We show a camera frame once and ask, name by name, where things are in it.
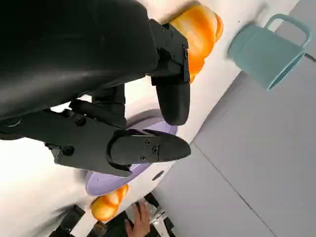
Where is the orange toy bread roll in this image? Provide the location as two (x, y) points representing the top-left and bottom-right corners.
(169, 4), (224, 84)
(90, 184), (129, 222)

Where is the black metal frame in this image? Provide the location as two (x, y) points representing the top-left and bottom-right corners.
(58, 204), (86, 237)
(144, 194), (177, 237)

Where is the person's hand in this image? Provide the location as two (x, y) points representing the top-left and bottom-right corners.
(124, 201), (152, 237)

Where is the pale green mug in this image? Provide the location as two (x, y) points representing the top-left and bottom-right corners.
(227, 13), (312, 91)

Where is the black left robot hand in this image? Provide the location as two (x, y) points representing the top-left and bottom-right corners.
(0, 0), (192, 178)

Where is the lilac plate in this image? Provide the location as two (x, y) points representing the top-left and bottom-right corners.
(85, 110), (179, 197)

